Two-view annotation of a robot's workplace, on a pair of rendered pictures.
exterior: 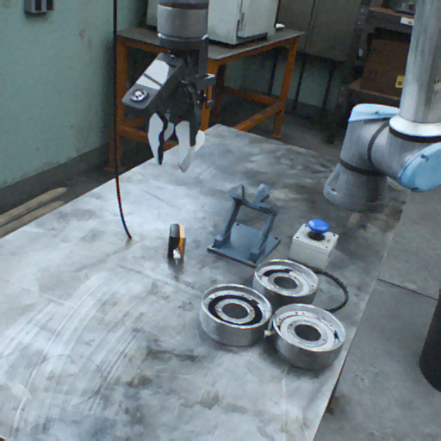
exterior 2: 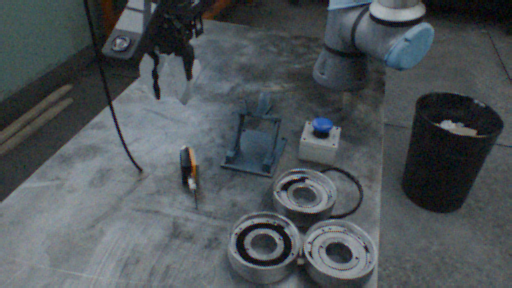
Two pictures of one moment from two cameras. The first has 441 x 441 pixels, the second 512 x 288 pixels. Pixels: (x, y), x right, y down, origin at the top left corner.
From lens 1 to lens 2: 23 cm
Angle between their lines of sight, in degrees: 10
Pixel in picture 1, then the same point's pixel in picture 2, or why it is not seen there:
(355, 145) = (338, 32)
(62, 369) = not seen: outside the picture
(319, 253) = (327, 151)
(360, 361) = not seen: hidden behind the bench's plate
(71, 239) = (79, 187)
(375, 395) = not seen: hidden behind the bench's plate
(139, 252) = (153, 187)
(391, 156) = (375, 41)
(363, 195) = (350, 76)
